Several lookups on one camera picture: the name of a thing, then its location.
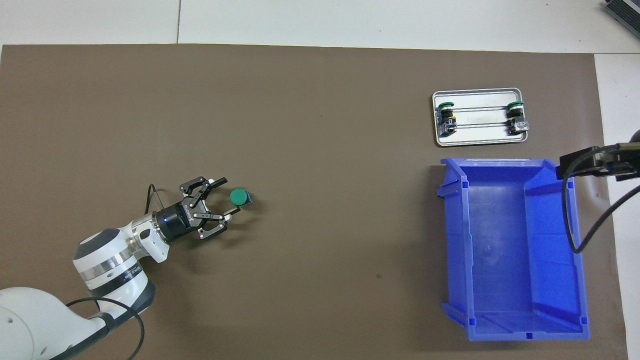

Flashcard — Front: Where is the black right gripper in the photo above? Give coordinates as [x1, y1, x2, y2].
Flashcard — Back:
[556, 129, 640, 182]

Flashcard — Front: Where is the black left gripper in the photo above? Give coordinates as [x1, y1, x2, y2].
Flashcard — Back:
[159, 176, 242, 242]

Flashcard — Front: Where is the green push button switch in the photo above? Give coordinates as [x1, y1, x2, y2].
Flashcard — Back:
[436, 101, 458, 137]
[505, 100, 530, 136]
[229, 188, 253, 208]

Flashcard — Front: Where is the grey metal tray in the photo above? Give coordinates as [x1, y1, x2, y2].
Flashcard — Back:
[432, 88, 530, 148]

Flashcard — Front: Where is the blue plastic storage bin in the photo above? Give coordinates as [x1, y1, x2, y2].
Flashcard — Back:
[436, 158, 591, 342]

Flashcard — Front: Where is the brown table mat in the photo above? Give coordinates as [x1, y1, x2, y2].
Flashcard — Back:
[0, 44, 630, 360]

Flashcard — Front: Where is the grey ribbed device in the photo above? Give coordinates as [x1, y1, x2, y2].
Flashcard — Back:
[602, 0, 640, 40]

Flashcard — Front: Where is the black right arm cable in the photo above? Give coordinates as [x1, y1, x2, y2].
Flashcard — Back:
[562, 142, 640, 255]

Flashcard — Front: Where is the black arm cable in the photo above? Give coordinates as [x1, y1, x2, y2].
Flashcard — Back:
[65, 184, 167, 360]
[562, 142, 640, 255]

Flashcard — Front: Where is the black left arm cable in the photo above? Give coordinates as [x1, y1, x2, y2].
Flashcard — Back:
[65, 184, 167, 360]

